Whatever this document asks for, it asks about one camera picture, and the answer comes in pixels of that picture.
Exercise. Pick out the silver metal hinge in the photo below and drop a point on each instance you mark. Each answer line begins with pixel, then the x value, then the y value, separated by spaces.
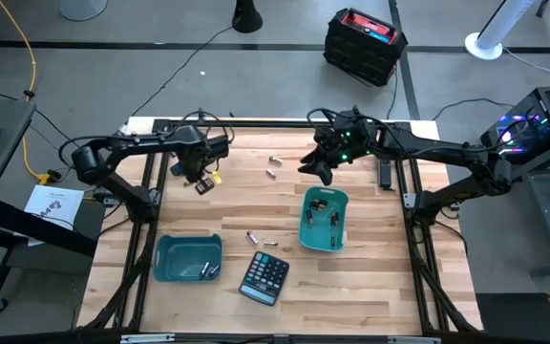
pixel 146 338
pixel 413 340

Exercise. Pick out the black mat with hazard stripes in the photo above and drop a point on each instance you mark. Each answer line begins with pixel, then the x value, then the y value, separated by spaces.
pixel 514 315

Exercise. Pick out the black desk calculator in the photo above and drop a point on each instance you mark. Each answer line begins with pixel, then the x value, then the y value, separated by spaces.
pixel 265 277

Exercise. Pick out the white paper sheet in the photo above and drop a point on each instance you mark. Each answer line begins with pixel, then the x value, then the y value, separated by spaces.
pixel 60 200

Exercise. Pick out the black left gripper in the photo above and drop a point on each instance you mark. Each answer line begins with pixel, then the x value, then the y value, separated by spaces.
pixel 201 157

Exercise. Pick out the black flashlight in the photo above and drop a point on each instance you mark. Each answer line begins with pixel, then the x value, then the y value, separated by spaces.
pixel 385 174

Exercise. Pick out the grey round stand base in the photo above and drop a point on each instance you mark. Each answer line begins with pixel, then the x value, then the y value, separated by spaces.
pixel 83 8

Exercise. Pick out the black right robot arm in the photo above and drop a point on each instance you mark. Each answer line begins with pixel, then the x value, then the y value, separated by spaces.
pixel 423 145

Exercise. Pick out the teal plastic bin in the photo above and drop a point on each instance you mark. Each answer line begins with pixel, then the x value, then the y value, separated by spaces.
pixel 179 258
pixel 320 229

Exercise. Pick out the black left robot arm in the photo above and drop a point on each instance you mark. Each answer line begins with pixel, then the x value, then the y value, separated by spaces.
pixel 132 142

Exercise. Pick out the silver corner bracket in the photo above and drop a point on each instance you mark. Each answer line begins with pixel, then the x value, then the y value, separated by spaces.
pixel 409 200

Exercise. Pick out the black cylindrical battery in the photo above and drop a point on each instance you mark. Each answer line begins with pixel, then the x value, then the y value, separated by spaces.
pixel 323 205
pixel 334 219
pixel 315 204
pixel 309 216

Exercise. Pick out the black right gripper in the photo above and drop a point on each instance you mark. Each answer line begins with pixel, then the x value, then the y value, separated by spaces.
pixel 332 145

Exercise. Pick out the black stand base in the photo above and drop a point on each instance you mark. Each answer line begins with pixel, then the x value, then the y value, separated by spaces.
pixel 247 19

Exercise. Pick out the black aluminium table frame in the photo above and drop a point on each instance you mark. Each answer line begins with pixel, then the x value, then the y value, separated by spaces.
pixel 332 339

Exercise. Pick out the grey metal stand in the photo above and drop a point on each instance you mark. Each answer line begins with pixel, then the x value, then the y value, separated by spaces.
pixel 537 224

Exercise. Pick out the yellow tag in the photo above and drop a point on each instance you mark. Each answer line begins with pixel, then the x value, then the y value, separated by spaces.
pixel 217 178

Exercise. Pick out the yellow plug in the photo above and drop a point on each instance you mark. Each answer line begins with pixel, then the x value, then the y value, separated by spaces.
pixel 48 178

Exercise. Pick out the black red battery case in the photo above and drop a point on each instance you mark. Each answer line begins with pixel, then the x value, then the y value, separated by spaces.
pixel 363 38

